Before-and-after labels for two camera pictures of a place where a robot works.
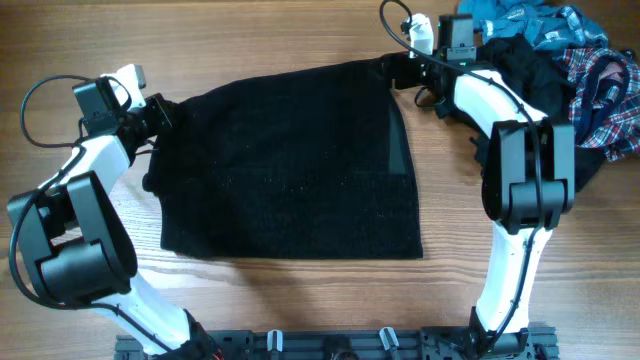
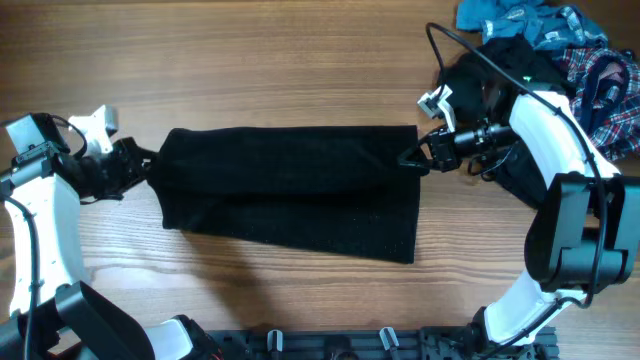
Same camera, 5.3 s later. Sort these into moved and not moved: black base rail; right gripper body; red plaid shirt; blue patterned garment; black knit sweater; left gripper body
Moved: left gripper body; right gripper body; black knit sweater
Not moved: blue patterned garment; black base rail; red plaid shirt
